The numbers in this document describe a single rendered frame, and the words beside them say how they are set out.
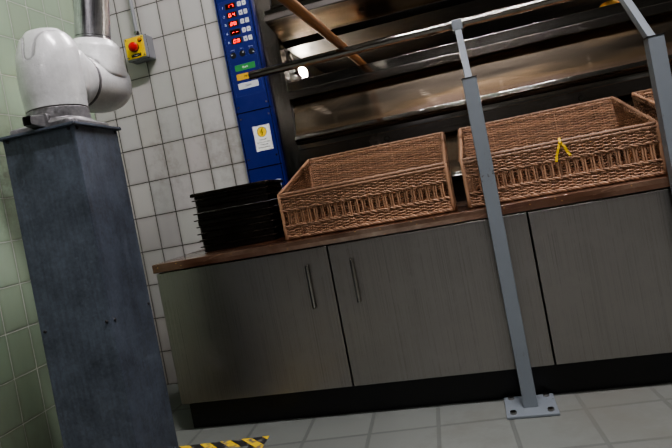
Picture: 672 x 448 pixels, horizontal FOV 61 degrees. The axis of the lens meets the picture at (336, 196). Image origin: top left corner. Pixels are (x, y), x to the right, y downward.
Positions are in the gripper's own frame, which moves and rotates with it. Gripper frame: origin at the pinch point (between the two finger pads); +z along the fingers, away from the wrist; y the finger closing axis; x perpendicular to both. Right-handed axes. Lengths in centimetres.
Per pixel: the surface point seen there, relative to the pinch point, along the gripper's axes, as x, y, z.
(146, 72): -80, -97, -7
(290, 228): -20, -40, 70
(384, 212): 11, -37, 71
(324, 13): 3, -78, -7
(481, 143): 42, -23, 57
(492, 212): 41, -24, 77
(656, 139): 90, -28, 66
